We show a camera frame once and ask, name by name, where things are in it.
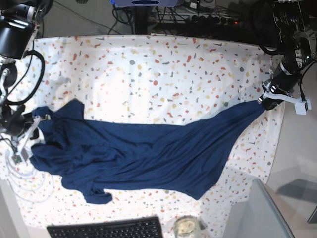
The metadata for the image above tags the coiled white cable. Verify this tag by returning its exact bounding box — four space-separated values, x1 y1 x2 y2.
4 148 54 203

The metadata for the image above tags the dark blue t-shirt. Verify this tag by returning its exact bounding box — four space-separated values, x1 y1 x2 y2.
30 100 264 204

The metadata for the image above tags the terrazzo patterned table cloth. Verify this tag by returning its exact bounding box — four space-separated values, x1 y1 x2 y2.
0 35 285 238

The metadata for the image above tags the black computer keyboard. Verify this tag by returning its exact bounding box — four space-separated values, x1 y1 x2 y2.
47 216 163 238

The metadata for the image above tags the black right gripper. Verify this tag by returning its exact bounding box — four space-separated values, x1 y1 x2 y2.
0 105 34 136

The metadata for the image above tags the blue box with oval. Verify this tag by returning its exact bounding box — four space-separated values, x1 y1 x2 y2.
110 0 184 7

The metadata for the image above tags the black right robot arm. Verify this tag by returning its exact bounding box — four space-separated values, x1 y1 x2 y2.
0 0 53 136

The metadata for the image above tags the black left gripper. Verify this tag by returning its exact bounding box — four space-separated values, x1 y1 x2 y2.
261 63 301 111

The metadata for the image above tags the black power strip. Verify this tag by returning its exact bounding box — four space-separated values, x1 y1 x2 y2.
151 11 243 28

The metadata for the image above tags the clear glass jar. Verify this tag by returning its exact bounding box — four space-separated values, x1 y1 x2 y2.
173 216 201 238

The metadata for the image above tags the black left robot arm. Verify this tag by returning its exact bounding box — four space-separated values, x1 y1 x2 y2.
249 0 317 111

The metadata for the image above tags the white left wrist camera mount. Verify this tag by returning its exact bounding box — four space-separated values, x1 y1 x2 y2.
258 86 312 115

